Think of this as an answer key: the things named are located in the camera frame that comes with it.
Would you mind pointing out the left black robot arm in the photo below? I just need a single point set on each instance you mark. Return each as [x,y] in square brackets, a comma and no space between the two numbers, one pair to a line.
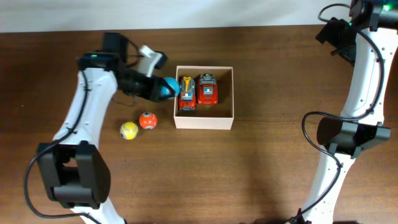
[72,169]

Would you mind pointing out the pink cardboard box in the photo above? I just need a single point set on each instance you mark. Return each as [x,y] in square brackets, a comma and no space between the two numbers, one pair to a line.
[219,116]

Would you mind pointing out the blue toy ball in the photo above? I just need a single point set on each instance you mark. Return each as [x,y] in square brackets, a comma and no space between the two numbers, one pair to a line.
[171,89]

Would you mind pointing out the yellow toy ball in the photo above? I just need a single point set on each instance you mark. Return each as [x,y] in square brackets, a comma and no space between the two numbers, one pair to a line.
[129,130]

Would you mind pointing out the red truck with yellow crane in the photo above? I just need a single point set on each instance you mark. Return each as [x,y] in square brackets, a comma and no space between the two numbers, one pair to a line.
[187,99]

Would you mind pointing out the red toy fire truck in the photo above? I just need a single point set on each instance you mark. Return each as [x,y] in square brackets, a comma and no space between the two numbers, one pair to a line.
[207,90]

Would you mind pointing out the orange-red toy ball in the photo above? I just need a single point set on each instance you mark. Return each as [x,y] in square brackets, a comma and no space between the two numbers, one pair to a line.
[148,120]

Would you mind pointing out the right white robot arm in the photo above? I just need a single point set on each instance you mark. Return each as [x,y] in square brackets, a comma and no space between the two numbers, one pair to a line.
[368,42]

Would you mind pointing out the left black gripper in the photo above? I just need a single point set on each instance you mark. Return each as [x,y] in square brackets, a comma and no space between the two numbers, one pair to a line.
[155,94]

